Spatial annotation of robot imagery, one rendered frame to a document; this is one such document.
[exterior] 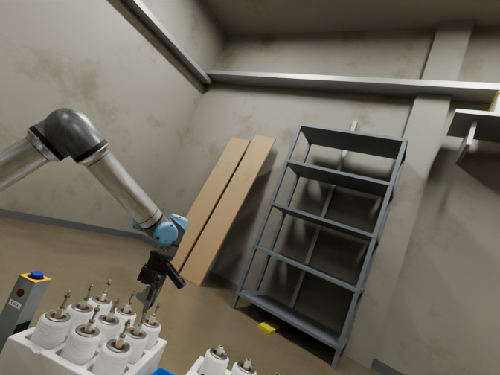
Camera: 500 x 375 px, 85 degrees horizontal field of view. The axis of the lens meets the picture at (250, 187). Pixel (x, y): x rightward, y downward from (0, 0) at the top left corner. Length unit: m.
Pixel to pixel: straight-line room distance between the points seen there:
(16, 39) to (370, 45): 3.61
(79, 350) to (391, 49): 3.80
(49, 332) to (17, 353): 0.09
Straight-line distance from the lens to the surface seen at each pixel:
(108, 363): 1.09
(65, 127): 0.85
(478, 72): 3.69
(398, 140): 2.67
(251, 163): 3.33
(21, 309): 1.30
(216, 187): 3.38
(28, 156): 0.96
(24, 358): 1.20
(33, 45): 3.40
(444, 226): 3.04
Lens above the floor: 0.77
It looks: 7 degrees up
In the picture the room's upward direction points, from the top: 21 degrees clockwise
